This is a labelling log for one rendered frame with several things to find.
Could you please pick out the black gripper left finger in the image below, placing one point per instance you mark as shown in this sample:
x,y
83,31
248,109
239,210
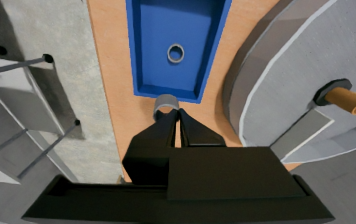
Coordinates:
x,y
158,134

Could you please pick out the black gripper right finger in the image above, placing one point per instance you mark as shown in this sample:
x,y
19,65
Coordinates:
x,y
197,134

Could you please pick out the blue open box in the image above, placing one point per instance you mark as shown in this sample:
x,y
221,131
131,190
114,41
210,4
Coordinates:
x,y
154,25

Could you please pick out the bronze bushing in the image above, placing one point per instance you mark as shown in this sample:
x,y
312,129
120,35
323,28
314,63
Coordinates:
x,y
336,94
348,103

